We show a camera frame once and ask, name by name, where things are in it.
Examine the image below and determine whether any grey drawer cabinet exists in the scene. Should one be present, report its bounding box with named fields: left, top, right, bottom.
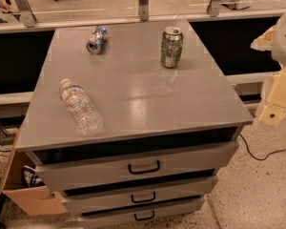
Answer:
left=14, top=19, right=255, bottom=229

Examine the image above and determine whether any black floor cable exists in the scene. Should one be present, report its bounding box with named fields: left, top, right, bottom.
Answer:
left=238, top=133, right=286, bottom=161

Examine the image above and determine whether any top grey drawer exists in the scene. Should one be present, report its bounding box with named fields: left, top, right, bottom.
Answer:
left=36, top=141, right=238, bottom=191

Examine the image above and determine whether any brown cardboard box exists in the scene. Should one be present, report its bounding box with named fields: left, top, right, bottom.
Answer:
left=0, top=139, right=67, bottom=216

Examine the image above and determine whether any checkered cloth in box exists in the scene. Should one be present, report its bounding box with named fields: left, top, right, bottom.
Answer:
left=23, top=165, right=44, bottom=188

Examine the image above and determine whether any green soda can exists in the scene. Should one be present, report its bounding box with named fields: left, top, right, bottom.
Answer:
left=160, top=27, right=183, bottom=69

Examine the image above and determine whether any bottom grey drawer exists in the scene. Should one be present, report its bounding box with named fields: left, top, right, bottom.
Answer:
left=78, top=197, right=204, bottom=229

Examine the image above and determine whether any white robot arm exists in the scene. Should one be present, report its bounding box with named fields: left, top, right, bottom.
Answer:
left=251, top=12, right=286, bottom=127

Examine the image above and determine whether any middle grey drawer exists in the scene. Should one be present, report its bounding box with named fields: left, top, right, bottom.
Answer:
left=62, top=176, right=218, bottom=214

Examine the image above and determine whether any grey drawer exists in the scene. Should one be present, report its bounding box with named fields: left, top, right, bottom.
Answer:
left=36, top=141, right=238, bottom=191
left=78, top=197, right=204, bottom=229
left=62, top=176, right=218, bottom=214

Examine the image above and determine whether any clear plastic water bottle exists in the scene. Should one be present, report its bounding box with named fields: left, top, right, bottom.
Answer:
left=59, top=78, right=103, bottom=136

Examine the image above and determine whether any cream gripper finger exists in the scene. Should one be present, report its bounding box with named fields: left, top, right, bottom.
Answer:
left=259, top=68, right=286, bottom=126
left=251, top=27, right=274, bottom=52

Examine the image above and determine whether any blue silver redbull can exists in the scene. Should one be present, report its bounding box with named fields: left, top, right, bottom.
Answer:
left=86, top=26, right=107, bottom=54

